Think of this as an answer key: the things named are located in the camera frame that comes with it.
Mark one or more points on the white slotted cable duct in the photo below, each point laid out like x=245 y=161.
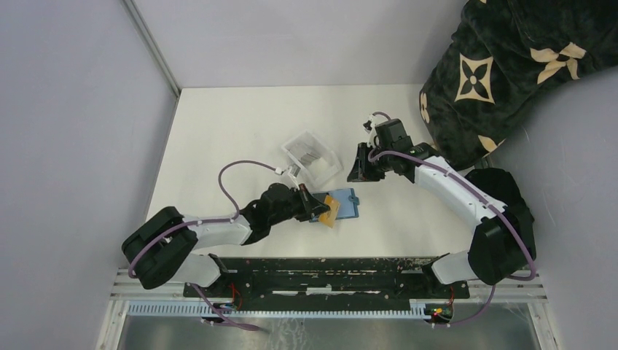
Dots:
x=200 y=309

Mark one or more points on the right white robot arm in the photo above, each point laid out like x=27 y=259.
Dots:
x=502 y=231

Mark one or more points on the blue leather card holder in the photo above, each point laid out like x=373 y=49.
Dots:
x=349 y=203

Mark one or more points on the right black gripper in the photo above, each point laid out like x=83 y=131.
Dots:
x=361 y=170

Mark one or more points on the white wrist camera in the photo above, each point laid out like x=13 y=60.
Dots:
x=370 y=127
x=289 y=176

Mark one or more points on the aluminium rail frame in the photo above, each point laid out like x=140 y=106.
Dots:
x=507 y=291

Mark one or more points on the black floral patterned blanket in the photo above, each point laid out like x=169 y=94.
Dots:
x=504 y=55

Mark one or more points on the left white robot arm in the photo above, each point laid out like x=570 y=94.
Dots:
x=165 y=247

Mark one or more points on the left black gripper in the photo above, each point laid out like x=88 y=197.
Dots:
x=310 y=205

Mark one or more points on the black cloth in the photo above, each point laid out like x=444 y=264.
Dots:
x=501 y=185

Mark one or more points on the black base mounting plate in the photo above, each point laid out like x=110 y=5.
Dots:
x=330 y=284

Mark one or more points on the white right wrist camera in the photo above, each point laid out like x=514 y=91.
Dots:
x=370 y=127

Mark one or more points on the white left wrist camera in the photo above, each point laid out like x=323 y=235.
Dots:
x=289 y=176

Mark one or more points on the clear plastic card box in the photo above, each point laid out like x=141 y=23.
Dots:
x=317 y=162

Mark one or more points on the orange credit card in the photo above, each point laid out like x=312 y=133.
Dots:
x=329 y=217

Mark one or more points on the aluminium corner post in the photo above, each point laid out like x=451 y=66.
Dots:
x=139 y=22

